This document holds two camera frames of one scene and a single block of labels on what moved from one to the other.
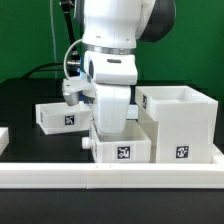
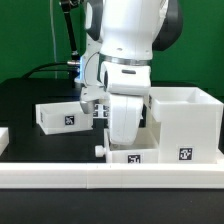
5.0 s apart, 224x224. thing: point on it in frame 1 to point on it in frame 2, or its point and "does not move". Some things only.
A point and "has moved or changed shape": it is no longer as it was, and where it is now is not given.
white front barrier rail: x=114 y=175 does not move
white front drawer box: x=133 y=145 has moved or changed shape
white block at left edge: x=4 y=138 does not move
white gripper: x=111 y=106 to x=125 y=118
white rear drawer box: x=61 y=117 does not move
